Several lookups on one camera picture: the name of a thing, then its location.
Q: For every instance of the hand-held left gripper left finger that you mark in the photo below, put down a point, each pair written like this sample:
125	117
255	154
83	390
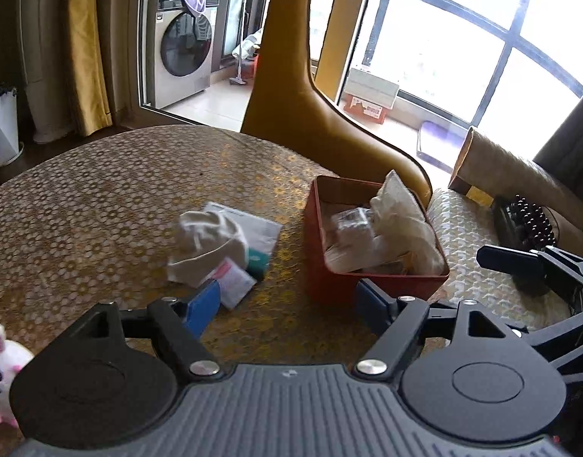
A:
203	305

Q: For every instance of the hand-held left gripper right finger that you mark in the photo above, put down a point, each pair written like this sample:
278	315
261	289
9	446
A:
370	304

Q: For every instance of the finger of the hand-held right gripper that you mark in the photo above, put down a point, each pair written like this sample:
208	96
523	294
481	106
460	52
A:
510	259
577	338

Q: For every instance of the clear plastic bags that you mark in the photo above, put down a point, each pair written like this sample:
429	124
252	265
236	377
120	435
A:
406	219

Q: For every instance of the small pink and white packet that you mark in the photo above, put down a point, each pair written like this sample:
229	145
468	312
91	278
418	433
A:
236	283

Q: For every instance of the white quilted cushion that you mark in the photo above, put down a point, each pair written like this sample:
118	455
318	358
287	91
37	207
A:
467	247

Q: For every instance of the beige knit hat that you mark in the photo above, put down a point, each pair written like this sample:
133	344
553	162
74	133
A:
205	243

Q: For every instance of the beige rolled cushion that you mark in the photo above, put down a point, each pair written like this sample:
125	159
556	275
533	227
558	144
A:
501	171

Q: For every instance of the white envelope with teal print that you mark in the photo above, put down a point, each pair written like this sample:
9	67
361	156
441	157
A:
263	233

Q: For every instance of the purple mat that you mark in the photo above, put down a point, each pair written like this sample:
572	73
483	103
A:
437	145

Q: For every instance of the red printed cardboard box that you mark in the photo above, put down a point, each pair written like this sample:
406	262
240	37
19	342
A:
365	109

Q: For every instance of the white bunny plush toy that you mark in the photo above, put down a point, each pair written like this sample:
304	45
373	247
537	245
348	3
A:
3	371

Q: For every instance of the white storage box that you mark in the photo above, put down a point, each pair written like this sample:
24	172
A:
372	83

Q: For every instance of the yellow leather chair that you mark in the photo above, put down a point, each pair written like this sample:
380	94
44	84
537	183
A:
286	81

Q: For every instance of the silver washing machine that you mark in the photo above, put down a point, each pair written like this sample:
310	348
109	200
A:
177	52

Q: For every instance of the white mop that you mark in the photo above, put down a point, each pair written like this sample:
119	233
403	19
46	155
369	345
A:
244	52

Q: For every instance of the white planter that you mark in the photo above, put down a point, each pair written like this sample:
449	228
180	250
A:
5	128

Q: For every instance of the yellow curtain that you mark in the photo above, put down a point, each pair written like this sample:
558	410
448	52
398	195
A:
89	47

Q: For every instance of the beige curtain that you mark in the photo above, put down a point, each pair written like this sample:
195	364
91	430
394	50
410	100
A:
46	57

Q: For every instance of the black window frame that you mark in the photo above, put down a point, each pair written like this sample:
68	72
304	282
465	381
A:
513	43

